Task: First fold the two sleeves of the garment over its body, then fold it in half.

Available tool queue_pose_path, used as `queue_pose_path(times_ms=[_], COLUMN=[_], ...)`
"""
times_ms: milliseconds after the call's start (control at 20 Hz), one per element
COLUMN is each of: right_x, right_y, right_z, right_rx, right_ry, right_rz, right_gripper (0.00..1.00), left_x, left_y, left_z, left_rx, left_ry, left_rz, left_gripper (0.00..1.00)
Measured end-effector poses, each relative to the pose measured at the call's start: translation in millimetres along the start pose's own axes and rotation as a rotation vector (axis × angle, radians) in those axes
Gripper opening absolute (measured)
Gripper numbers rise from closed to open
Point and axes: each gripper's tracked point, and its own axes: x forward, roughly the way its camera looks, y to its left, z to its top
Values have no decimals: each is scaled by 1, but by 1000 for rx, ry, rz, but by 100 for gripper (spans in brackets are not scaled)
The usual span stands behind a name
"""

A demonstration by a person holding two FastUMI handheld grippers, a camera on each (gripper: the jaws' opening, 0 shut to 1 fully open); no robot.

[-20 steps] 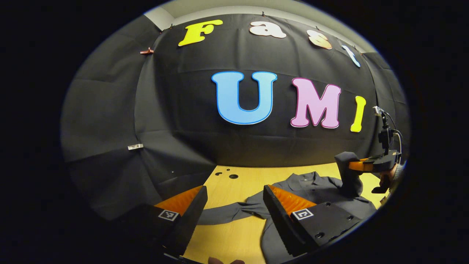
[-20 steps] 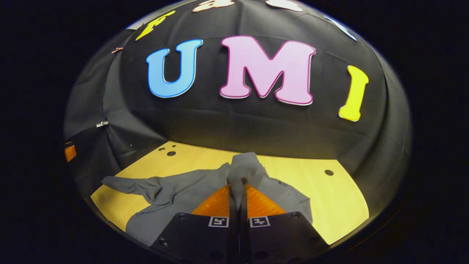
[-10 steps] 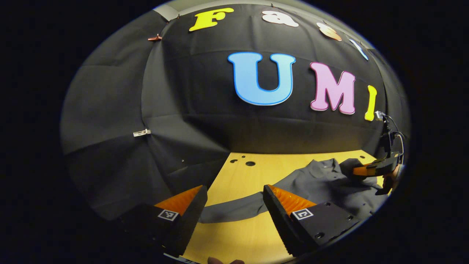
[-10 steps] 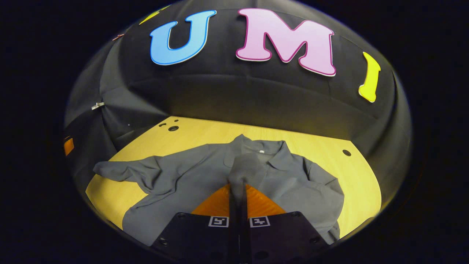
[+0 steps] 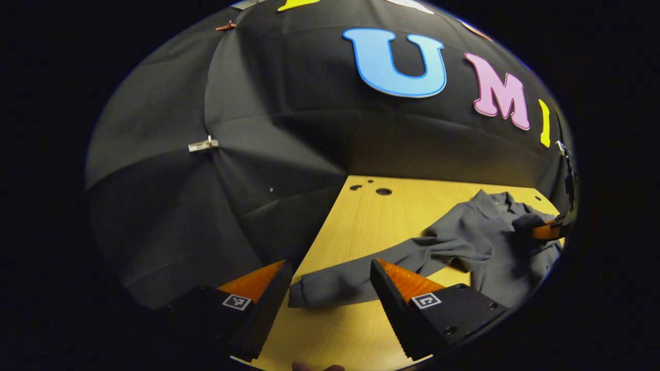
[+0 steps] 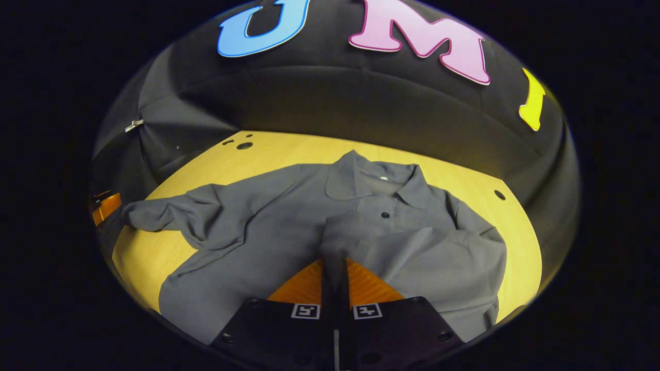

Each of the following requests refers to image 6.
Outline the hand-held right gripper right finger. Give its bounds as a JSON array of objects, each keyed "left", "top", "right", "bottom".
[{"left": 335, "top": 255, "right": 466, "bottom": 371}]

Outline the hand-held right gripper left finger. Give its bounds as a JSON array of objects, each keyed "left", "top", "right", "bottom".
[{"left": 209, "top": 252, "right": 337, "bottom": 371}]

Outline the grey collared shirt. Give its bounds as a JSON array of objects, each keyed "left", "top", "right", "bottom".
[{"left": 122, "top": 150, "right": 508, "bottom": 345}]

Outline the black backdrop cloth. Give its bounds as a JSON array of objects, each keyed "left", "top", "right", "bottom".
[{"left": 90, "top": 0, "right": 581, "bottom": 289}]

